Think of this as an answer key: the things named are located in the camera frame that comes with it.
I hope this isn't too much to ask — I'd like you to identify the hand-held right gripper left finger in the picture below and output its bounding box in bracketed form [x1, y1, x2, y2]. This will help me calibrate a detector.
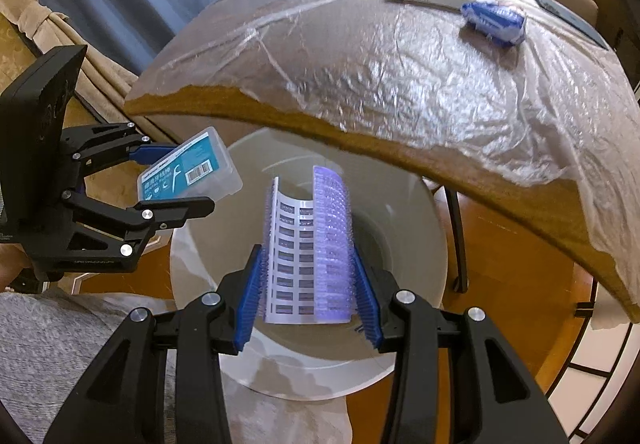
[42, 244, 266, 444]

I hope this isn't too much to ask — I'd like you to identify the brown wooden table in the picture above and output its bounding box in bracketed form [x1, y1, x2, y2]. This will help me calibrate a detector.
[122, 0, 640, 325]

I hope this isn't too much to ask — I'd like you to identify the black flat pad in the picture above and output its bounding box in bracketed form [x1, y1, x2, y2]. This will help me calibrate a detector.
[532, 0, 608, 50]

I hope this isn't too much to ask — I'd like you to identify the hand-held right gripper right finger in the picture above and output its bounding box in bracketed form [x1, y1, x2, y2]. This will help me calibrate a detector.
[350, 249, 571, 444]

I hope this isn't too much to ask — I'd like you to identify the purple bristle sheet white backing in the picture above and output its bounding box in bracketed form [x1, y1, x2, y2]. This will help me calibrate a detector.
[260, 165, 357, 326]

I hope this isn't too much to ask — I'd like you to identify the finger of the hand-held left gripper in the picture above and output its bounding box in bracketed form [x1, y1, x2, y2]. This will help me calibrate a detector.
[62, 121, 176, 175]
[32, 189, 216, 282]

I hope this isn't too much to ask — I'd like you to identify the crumpled translucent plastic film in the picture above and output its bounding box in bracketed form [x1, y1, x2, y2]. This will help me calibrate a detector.
[220, 359, 353, 444]

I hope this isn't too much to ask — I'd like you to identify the clear plastic table cover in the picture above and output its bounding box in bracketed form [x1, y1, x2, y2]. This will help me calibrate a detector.
[125, 0, 640, 270]

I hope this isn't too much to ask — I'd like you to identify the crumpled blue white packet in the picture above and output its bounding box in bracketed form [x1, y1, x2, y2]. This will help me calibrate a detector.
[460, 0, 528, 47]

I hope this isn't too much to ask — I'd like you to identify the clear floss box teal label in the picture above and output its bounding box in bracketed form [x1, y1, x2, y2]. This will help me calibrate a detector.
[136, 125, 244, 242]

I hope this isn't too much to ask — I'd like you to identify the black table leg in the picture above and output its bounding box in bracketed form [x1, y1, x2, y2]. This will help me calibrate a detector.
[442, 186, 469, 294]

